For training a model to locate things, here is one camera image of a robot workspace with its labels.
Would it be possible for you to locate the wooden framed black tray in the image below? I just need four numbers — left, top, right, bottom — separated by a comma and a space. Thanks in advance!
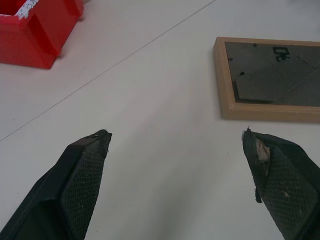
212, 36, 320, 124

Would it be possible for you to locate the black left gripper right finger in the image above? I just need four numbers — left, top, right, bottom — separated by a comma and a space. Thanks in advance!
241, 127, 320, 240

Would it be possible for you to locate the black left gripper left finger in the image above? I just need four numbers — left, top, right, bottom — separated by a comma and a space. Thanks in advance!
0, 129, 113, 240

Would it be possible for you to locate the red plastic storage bin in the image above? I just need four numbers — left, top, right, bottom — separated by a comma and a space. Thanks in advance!
0, 0, 85, 70

